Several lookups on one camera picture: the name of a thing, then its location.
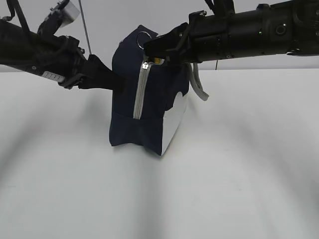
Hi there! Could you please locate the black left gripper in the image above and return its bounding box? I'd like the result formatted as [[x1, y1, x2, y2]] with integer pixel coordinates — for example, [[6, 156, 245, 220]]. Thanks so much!
[[32, 34, 126, 93]]

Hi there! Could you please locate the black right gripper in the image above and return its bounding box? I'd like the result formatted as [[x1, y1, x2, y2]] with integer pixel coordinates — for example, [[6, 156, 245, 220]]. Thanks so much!
[[143, 12, 239, 64]]

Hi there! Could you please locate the yellow banana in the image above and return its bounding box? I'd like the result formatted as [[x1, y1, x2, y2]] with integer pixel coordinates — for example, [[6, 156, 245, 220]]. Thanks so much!
[[154, 58, 161, 65]]

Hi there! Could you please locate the navy blue lunch bag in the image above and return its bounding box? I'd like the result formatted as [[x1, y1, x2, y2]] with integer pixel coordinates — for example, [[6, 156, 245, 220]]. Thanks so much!
[[109, 25, 209, 156]]

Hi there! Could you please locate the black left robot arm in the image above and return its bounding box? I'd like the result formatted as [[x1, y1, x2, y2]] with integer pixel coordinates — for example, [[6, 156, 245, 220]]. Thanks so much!
[[0, 20, 125, 92]]

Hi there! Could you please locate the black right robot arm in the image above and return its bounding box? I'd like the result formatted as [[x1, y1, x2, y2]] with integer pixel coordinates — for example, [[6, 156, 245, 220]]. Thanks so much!
[[144, 0, 319, 65]]

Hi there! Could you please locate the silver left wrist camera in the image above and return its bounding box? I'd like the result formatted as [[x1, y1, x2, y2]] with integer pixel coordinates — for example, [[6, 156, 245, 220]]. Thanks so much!
[[37, 0, 80, 36]]

